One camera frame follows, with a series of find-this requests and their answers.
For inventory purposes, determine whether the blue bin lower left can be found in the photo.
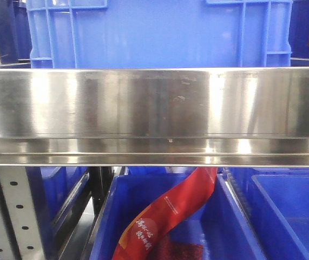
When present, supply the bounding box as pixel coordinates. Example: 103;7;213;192
39;166;90;220

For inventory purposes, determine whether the blue bin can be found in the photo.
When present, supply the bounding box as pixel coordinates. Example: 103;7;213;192
90;174;266;259
222;167;309;259
39;166;90;220

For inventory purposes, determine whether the blue bin lower centre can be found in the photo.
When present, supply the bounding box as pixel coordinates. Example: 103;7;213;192
90;174;266;259

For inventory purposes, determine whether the blue bin lower right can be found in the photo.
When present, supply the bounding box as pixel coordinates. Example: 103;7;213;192
222;167;309;259

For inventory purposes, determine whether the red printed snack bag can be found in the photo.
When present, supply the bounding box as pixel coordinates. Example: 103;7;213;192
112;167;217;259

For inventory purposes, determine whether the large blue crate on shelf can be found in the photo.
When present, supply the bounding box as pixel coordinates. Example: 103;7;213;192
27;0;293;68

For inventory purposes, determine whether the stainless steel shelf rail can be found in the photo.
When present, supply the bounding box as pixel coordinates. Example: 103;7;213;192
0;67;309;167

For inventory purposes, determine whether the perforated metal shelf post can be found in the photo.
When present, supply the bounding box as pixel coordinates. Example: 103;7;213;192
0;166;56;259

